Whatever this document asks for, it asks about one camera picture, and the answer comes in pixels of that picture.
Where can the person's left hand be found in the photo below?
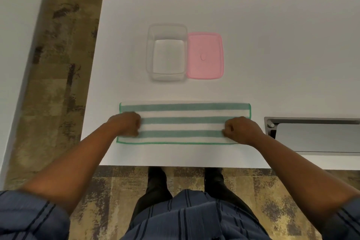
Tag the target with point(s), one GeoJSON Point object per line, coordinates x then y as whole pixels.
{"type": "Point", "coordinates": [125, 124]}

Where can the clear plastic container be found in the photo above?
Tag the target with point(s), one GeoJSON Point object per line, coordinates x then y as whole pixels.
{"type": "Point", "coordinates": [167, 57]}

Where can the person's right forearm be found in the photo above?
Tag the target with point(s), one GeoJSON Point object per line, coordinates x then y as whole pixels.
{"type": "Point", "coordinates": [306, 178]}

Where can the person's right hand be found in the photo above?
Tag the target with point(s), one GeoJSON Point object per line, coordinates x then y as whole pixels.
{"type": "Point", "coordinates": [243, 131]}

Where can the blue striped shirt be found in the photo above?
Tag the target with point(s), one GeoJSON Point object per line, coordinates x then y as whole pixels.
{"type": "Point", "coordinates": [197, 217]}

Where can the black trousers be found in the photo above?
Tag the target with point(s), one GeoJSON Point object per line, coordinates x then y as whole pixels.
{"type": "Point", "coordinates": [156, 189]}

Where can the pink plastic lid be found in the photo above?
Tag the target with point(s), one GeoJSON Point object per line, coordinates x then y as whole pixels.
{"type": "Point", "coordinates": [205, 45]}

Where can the person's left forearm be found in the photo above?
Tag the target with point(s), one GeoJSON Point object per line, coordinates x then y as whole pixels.
{"type": "Point", "coordinates": [73, 169]}

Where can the green striped towel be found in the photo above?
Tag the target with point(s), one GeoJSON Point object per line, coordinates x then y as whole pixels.
{"type": "Point", "coordinates": [182, 120]}

